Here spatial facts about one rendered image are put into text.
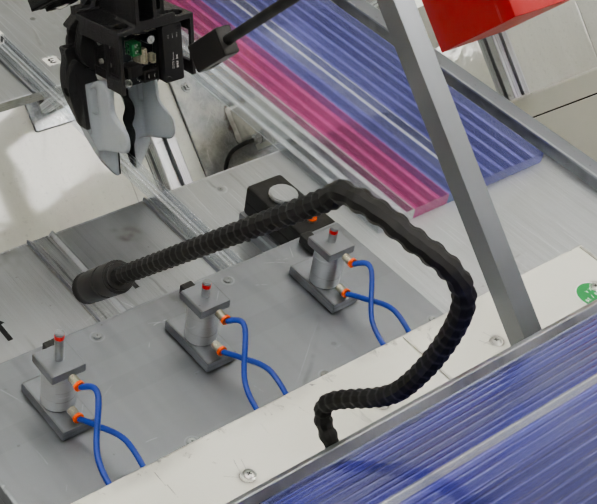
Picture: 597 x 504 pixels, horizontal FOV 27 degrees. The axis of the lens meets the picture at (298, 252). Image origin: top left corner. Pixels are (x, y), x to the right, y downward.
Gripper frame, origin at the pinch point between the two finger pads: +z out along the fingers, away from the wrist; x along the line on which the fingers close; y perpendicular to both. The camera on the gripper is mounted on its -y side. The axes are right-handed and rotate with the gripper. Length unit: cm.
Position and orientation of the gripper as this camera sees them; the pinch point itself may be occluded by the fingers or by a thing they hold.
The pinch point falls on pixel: (120, 154)
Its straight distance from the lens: 109.9
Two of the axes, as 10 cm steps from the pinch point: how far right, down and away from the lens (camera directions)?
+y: 6.4, 3.8, -6.7
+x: 7.7, -3.3, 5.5
